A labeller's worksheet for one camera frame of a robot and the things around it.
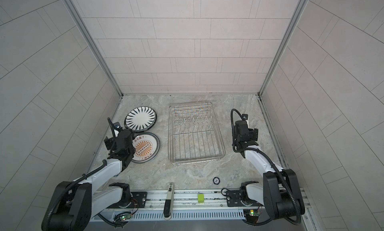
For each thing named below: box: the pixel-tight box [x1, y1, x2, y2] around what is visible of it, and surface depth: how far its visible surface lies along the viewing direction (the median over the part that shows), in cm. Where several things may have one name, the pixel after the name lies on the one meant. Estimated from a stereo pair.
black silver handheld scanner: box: [163, 182, 175, 221], surface depth 68 cm
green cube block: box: [197, 193, 205, 203], surface depth 72 cm
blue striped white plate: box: [124, 106, 157, 132], surface depth 101 cm
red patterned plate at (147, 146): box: [131, 133, 161, 163], surface depth 88 cm
